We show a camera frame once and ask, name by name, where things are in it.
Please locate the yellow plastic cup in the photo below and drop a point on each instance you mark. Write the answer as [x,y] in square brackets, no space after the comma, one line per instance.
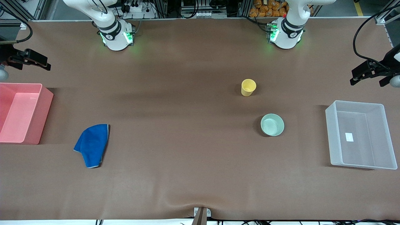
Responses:
[248,88]

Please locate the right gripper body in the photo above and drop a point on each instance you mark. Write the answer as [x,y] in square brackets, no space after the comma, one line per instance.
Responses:
[7,53]

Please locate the clear plastic bin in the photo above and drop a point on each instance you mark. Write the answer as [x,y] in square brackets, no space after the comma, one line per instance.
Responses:
[375,150]

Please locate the brown camera pole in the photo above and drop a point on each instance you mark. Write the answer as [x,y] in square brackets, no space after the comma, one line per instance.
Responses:
[200,218]

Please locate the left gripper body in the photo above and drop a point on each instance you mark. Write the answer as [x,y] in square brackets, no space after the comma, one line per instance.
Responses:
[388,63]

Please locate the brown table mat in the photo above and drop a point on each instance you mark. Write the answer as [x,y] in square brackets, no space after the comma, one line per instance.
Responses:
[187,125]

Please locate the blue cloth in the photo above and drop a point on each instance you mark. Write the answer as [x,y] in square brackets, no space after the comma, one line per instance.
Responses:
[92,143]

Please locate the mint green bowl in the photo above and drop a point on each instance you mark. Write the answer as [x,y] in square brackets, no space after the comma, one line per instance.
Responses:
[272,125]

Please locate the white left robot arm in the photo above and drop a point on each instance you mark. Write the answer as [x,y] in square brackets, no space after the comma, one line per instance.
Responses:
[289,34]

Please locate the white power strip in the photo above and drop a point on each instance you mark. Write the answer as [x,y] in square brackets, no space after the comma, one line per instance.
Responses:
[140,15]

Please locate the grey metal bracket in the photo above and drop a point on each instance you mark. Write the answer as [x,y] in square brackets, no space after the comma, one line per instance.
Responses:
[208,213]

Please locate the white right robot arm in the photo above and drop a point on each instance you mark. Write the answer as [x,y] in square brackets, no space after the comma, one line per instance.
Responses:
[115,37]

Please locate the pink plastic bin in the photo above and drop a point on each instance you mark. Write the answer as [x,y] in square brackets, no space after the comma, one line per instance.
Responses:
[43,118]

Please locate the aluminium frame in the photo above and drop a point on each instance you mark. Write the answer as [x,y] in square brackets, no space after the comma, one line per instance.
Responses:
[39,9]
[381,19]

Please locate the white paper label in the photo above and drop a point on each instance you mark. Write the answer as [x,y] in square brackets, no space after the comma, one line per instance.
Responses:
[349,137]

